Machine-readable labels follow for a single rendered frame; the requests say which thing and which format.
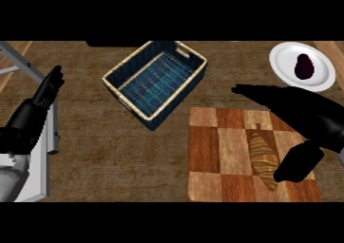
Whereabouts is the white round plate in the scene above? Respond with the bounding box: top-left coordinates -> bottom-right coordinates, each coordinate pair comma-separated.
269,42 -> 337,93

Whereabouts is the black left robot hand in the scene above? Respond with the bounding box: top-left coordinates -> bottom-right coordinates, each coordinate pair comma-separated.
0,65 -> 67,156

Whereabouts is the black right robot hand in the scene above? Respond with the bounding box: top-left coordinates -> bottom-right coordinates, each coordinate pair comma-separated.
230,84 -> 344,183

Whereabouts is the blue wicker basket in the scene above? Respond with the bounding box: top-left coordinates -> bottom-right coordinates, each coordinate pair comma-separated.
101,40 -> 210,132

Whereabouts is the grey metal frame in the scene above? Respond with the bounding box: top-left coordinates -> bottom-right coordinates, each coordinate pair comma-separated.
0,40 -> 62,203

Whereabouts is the checkered wooden cutting board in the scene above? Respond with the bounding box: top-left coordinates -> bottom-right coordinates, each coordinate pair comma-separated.
186,106 -> 323,203

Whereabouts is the brown striped croissant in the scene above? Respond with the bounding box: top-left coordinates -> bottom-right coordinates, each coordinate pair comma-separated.
245,123 -> 282,193

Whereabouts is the dark purple eggplant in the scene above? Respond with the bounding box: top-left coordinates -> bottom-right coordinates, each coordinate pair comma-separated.
294,53 -> 318,81

